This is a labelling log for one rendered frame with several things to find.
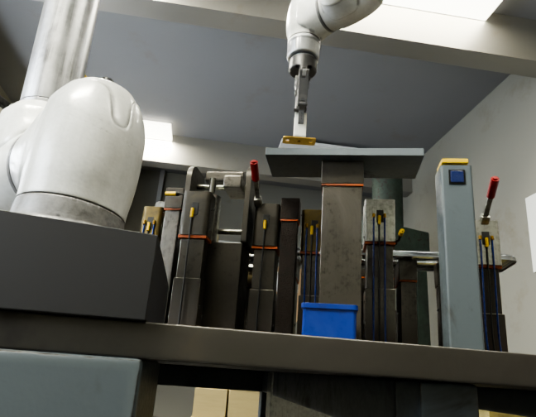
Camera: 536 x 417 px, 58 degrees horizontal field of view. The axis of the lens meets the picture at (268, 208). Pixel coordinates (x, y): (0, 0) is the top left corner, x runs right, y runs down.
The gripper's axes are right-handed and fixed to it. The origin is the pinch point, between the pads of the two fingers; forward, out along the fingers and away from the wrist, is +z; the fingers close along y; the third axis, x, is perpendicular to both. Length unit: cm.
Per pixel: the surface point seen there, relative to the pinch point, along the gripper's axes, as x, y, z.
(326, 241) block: -7.0, -4.6, 31.1
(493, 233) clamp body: -50, 5, 24
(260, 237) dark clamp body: 8.0, 10.6, 27.2
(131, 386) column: 20, -56, 63
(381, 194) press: -119, 381, -133
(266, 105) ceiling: 14, 363, -223
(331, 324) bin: -7, -16, 51
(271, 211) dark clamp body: 5.7, 10.2, 19.9
